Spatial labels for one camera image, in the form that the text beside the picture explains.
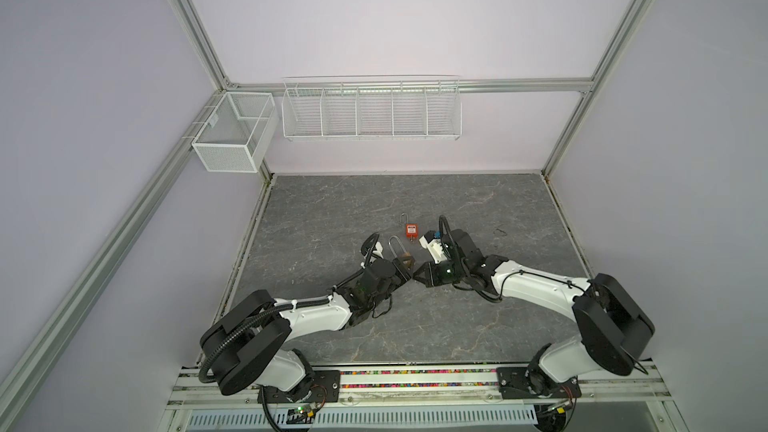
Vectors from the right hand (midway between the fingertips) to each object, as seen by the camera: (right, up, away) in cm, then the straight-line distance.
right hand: (414, 277), depth 84 cm
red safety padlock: (0, +12, +18) cm, 22 cm away
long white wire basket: (-13, +53, +14) cm, 56 cm away
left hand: (0, +2, 0) cm, 3 cm away
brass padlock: (-2, +5, +2) cm, 6 cm away
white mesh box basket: (-60, +46, +18) cm, 77 cm away
